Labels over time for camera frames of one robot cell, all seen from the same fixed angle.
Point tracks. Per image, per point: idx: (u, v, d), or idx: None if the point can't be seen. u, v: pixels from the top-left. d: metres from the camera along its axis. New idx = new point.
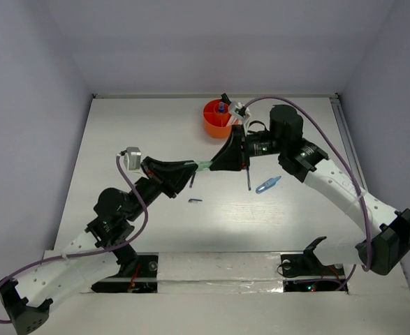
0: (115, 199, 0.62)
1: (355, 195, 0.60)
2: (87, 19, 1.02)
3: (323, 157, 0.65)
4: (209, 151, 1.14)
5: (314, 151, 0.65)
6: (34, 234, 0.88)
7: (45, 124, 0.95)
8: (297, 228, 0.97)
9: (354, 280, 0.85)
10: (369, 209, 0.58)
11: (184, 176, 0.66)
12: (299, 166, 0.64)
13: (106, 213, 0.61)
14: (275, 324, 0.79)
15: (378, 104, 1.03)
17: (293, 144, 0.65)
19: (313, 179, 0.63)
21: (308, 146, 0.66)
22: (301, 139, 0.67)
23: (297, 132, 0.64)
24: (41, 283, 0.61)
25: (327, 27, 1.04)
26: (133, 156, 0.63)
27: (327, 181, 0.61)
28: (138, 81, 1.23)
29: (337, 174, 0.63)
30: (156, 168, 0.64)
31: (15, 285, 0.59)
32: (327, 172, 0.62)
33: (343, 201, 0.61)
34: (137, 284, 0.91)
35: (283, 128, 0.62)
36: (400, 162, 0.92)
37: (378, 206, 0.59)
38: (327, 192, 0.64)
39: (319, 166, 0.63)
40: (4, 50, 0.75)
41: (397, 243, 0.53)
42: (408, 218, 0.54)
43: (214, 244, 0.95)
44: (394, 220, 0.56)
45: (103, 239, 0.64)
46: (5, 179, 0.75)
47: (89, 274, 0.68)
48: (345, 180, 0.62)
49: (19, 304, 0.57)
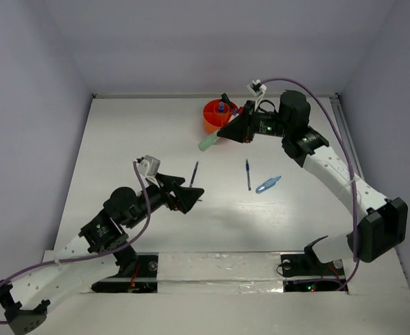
0: (128, 199, 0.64)
1: (347, 178, 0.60)
2: (86, 19, 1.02)
3: (323, 143, 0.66)
4: (210, 151, 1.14)
5: (316, 138, 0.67)
6: (34, 234, 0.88)
7: (45, 124, 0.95)
8: (297, 228, 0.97)
9: (354, 280, 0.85)
10: (359, 194, 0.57)
11: (193, 199, 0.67)
12: (300, 151, 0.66)
13: (115, 210, 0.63)
14: (275, 324, 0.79)
15: (377, 104, 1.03)
17: (298, 128, 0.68)
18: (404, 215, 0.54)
19: (311, 163, 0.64)
21: (311, 133, 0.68)
22: (306, 127, 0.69)
23: (302, 118, 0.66)
24: (35, 287, 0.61)
25: (327, 27, 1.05)
26: (154, 162, 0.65)
27: (324, 165, 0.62)
28: (138, 81, 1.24)
29: (334, 160, 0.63)
30: (173, 183, 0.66)
31: (10, 289, 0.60)
32: (325, 157, 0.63)
33: (337, 185, 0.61)
34: (137, 284, 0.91)
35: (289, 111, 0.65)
36: (399, 162, 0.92)
37: (369, 192, 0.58)
38: (324, 178, 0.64)
39: (318, 152, 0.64)
40: (4, 51, 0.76)
41: (381, 228, 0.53)
42: (397, 205, 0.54)
43: (214, 243, 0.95)
44: (383, 206, 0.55)
45: (97, 243, 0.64)
46: (5, 179, 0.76)
47: (90, 273, 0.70)
48: (342, 166, 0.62)
49: (14, 308, 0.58)
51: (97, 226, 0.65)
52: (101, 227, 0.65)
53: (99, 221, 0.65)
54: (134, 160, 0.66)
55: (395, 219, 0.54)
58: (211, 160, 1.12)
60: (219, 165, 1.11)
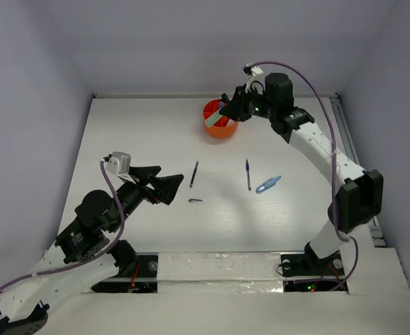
0: (102, 203, 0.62)
1: (328, 151, 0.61)
2: (86, 19, 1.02)
3: (309, 120, 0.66)
4: (210, 151, 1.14)
5: (302, 116, 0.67)
6: (34, 234, 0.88)
7: (45, 124, 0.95)
8: (297, 228, 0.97)
9: (354, 280, 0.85)
10: (339, 166, 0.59)
11: (174, 187, 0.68)
12: (287, 127, 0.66)
13: (89, 217, 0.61)
14: (275, 324, 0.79)
15: (377, 104, 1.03)
17: (283, 106, 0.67)
18: (379, 185, 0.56)
19: (297, 138, 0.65)
21: (297, 111, 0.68)
22: (291, 105, 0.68)
23: (286, 94, 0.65)
24: (19, 300, 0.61)
25: (326, 28, 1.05)
26: (124, 158, 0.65)
27: (308, 139, 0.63)
28: (138, 81, 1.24)
29: (318, 135, 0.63)
30: (150, 176, 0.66)
31: None
32: (309, 131, 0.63)
33: (319, 158, 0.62)
34: (137, 284, 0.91)
35: (271, 88, 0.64)
36: (399, 162, 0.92)
37: (348, 165, 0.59)
38: (308, 152, 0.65)
39: (303, 128, 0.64)
40: (3, 50, 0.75)
41: (357, 197, 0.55)
42: (373, 177, 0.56)
43: (214, 243, 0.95)
44: (361, 177, 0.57)
45: (72, 252, 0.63)
46: (5, 179, 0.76)
47: (87, 276, 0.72)
48: (325, 140, 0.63)
49: (2, 322, 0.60)
51: (71, 234, 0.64)
52: (75, 235, 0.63)
53: (73, 229, 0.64)
54: (101, 158, 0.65)
55: (371, 190, 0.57)
58: (212, 160, 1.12)
60: (219, 165, 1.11)
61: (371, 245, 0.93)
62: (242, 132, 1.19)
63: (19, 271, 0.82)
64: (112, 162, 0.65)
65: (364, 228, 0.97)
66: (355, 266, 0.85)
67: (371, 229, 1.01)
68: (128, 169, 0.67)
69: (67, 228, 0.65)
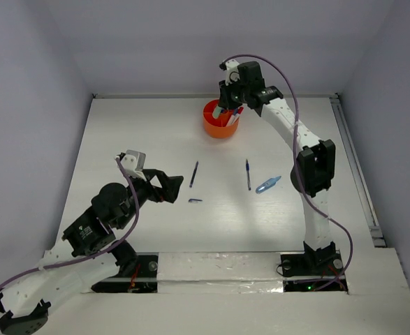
0: (119, 195, 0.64)
1: (291, 123, 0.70)
2: (86, 19, 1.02)
3: (279, 96, 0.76)
4: (210, 151, 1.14)
5: (273, 91, 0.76)
6: (34, 234, 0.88)
7: (45, 124, 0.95)
8: (297, 228, 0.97)
9: (354, 280, 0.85)
10: (299, 135, 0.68)
11: (178, 186, 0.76)
12: (257, 100, 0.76)
13: (105, 207, 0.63)
14: (274, 324, 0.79)
15: (377, 104, 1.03)
17: (255, 85, 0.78)
18: (332, 152, 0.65)
19: (267, 113, 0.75)
21: (269, 88, 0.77)
22: (264, 85, 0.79)
23: (256, 75, 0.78)
24: (24, 295, 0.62)
25: (325, 27, 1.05)
26: (140, 156, 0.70)
27: (276, 113, 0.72)
28: (138, 81, 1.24)
29: (285, 109, 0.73)
30: (162, 175, 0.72)
31: (0, 299, 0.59)
32: (277, 106, 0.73)
33: (283, 128, 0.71)
34: (137, 284, 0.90)
35: (242, 70, 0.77)
36: (399, 162, 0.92)
37: (307, 135, 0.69)
38: (275, 125, 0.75)
39: (273, 102, 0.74)
40: (3, 51, 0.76)
41: (313, 162, 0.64)
42: (327, 146, 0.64)
43: (213, 243, 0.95)
44: (318, 146, 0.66)
45: (81, 246, 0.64)
46: (5, 178, 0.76)
47: (89, 275, 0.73)
48: (290, 114, 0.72)
49: (5, 318, 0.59)
51: (79, 228, 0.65)
52: (84, 228, 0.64)
53: (82, 222, 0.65)
54: (116, 155, 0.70)
55: (325, 156, 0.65)
58: (212, 160, 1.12)
60: (218, 165, 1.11)
61: (371, 245, 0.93)
62: (242, 132, 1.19)
63: (19, 271, 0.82)
64: (127, 160, 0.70)
65: (364, 228, 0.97)
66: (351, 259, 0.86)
67: (371, 229, 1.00)
68: (142, 168, 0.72)
69: (75, 222, 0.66)
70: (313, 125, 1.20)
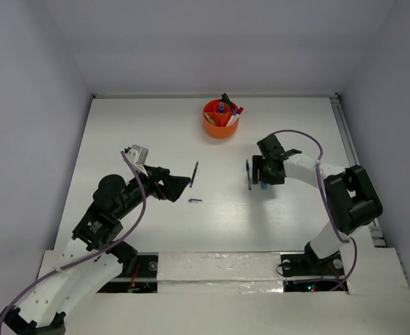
0: (117, 185, 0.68)
1: (312, 163, 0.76)
2: (86, 19, 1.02)
3: (295, 151, 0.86)
4: (209, 151, 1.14)
5: (290, 150, 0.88)
6: (34, 234, 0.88)
7: (45, 124, 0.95)
8: (297, 228, 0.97)
9: (354, 280, 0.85)
10: (322, 169, 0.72)
11: (180, 188, 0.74)
12: (281, 165, 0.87)
13: (107, 198, 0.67)
14: (275, 324, 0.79)
15: (378, 104, 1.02)
17: (275, 152, 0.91)
18: (362, 177, 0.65)
19: (289, 165, 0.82)
21: (288, 151, 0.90)
22: (283, 150, 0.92)
23: (274, 144, 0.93)
24: (44, 302, 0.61)
25: (325, 28, 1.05)
26: (142, 151, 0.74)
27: (295, 162, 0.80)
28: (137, 80, 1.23)
29: (305, 158, 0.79)
30: (162, 172, 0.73)
31: (18, 313, 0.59)
32: (296, 157, 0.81)
33: (309, 173, 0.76)
34: (137, 284, 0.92)
35: (261, 144, 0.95)
36: (400, 162, 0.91)
37: (330, 167, 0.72)
38: (302, 174, 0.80)
39: (292, 156, 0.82)
40: (3, 51, 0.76)
41: (343, 190, 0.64)
42: (357, 172, 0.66)
43: (212, 243, 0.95)
44: (346, 174, 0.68)
45: (94, 239, 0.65)
46: (5, 178, 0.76)
47: (95, 277, 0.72)
48: (309, 159, 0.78)
49: (28, 329, 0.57)
51: (89, 224, 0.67)
52: (93, 223, 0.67)
53: (89, 218, 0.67)
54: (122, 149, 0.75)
55: (359, 184, 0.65)
58: (211, 160, 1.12)
60: (219, 165, 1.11)
61: (371, 244, 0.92)
62: (242, 132, 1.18)
63: (21, 271, 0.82)
64: (131, 153, 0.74)
65: (365, 229, 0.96)
66: (355, 266, 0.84)
67: (371, 229, 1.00)
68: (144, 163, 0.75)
69: (82, 220, 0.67)
70: (313, 125, 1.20)
